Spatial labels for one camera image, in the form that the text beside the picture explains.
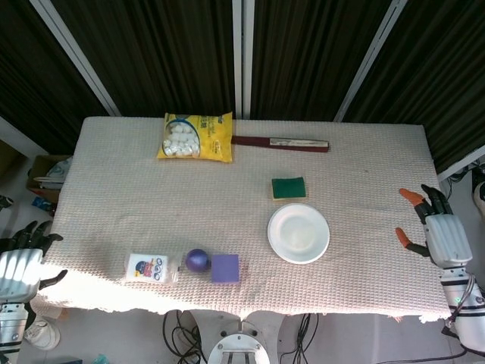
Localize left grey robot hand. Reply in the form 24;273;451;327
0;220;68;304

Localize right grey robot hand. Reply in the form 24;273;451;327
396;184;474;270

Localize green yellow sponge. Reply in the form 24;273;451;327
271;176;308;202

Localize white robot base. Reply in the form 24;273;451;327
189;309;289;364

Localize white paper plate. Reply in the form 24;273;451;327
267;202;330;265

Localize black white shoe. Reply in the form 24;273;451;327
471;180;485;217

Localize blue packet on floor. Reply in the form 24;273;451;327
31;196;58;214

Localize brown cardboard box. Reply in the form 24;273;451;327
25;154;73;204

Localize white packet in zip bag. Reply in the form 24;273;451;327
124;253;182;285

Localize dark pleated curtain panel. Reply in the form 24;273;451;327
250;0;391;122
51;0;234;118
0;0;111;155
343;0;485;174

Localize purple ball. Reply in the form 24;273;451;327
185;248;211;273

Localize purple foam cube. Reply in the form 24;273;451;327
210;253;240;284

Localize dark red folded fan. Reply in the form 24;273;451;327
230;135;330;154

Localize white woven tablecloth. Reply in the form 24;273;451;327
36;115;454;323

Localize yellow cotton ball bag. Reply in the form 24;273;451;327
156;111;233;165

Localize right arm wire bundle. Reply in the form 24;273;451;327
441;275;479;337

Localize black wall cable bundle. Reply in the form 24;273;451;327
441;158;485;206

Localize white low frame bar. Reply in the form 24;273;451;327
437;146;485;183
0;115;39;157

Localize black floor cable bundle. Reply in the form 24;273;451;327
162;309;208;364

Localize white slanted frame bar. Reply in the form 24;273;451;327
333;0;408;122
30;0;121;117

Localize white upright frame bar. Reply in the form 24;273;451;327
232;0;243;119
242;0;252;120

